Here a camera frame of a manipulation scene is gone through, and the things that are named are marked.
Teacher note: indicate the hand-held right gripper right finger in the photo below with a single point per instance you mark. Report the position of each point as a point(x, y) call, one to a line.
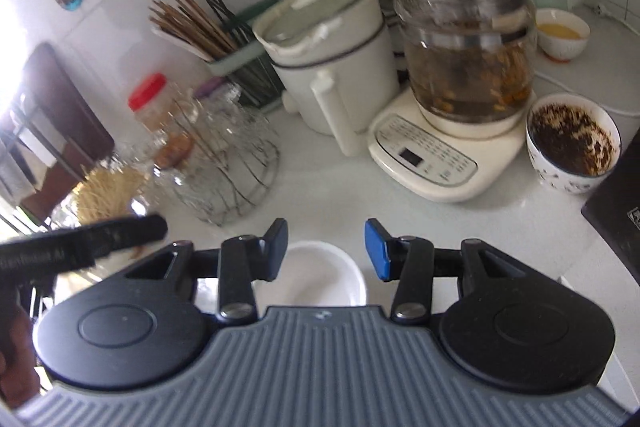
point(377, 252)

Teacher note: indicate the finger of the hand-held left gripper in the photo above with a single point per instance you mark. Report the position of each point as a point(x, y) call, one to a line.
point(130, 233)

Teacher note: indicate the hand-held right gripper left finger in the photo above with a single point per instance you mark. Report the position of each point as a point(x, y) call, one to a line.
point(277, 252)

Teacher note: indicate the pale plastic bowl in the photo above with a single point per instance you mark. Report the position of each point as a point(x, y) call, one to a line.
point(320, 272)

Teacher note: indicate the person's left hand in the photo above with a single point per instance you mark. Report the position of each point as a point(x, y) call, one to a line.
point(22, 374)

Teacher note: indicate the bundle of dry noodles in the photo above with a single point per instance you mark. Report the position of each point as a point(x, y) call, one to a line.
point(110, 197)

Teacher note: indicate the red-lidded plastic jar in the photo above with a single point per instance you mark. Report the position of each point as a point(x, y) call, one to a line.
point(155, 117)

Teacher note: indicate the dark wooden cutting board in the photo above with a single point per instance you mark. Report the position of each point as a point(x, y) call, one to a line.
point(60, 122)

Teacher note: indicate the green chopstick holder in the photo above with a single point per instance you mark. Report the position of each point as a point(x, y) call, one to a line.
point(250, 67)

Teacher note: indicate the glass health kettle cream base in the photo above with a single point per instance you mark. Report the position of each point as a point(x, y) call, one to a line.
point(465, 72)

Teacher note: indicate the white electric cooking pot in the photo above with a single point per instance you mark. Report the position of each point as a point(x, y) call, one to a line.
point(330, 57)

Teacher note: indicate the bundle of wooden chopsticks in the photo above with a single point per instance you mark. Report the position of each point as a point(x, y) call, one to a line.
point(190, 22)

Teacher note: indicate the patterned bowl with tea dregs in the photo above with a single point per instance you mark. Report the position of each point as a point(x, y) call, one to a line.
point(570, 142)

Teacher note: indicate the black box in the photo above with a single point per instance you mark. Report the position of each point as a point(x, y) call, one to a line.
point(617, 217)

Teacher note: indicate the small bowl with yellow liquid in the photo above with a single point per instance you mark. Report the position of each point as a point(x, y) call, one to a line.
point(562, 39)

